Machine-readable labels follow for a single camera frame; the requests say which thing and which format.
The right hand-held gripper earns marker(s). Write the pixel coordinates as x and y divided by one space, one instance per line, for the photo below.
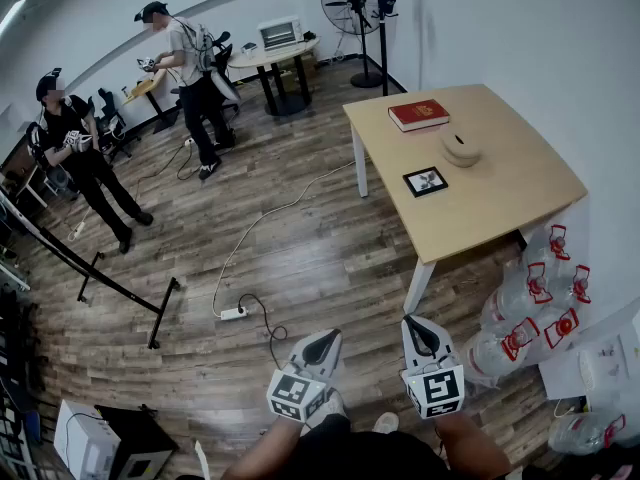
435 390

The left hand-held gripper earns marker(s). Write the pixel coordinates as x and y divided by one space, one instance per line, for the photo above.
295 393

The small black picture frame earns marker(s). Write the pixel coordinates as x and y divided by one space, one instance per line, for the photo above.
425 181

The person's right forearm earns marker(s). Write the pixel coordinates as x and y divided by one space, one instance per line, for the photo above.
470 448

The person's left forearm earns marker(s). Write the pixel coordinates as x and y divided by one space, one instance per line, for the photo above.
265 448

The light wooden square table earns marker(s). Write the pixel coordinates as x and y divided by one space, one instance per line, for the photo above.
510 203

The person's left white shoe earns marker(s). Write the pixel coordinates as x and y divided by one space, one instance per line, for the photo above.
332 408

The person's white shoe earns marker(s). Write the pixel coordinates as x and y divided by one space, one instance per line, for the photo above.
386 422
332 408

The person's right white shoe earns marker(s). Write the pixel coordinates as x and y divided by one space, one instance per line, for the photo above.
386 422

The pile of clear water jugs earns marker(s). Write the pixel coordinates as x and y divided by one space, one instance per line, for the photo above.
520 298

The person's black clothing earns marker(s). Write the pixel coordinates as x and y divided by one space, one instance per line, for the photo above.
370 455

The white water dispenser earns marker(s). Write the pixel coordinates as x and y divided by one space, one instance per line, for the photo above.
570 363

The black equipment case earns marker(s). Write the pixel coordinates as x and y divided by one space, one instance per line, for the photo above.
140 443

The red hardcover book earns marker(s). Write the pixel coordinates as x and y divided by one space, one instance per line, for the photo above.
418 113

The white appliance box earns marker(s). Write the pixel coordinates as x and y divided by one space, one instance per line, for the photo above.
82 443

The brown cardboard box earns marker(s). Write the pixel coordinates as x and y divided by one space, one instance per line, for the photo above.
302 70

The black coat rack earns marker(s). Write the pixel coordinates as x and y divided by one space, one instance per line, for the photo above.
383 58

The round wooden table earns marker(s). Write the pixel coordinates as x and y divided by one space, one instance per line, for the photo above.
272 53

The black office chair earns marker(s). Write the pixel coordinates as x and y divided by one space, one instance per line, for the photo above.
112 113
222 63

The small white tabletop device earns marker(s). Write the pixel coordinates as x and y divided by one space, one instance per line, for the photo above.
248 47

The small black tabletop device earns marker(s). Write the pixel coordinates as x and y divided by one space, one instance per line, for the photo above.
309 35

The white toaster oven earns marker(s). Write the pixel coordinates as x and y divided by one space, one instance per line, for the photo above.
280 33

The black floor fan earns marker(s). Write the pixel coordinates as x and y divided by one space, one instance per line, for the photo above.
345 3

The ceiling light panel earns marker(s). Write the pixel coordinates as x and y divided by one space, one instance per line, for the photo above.
12 15

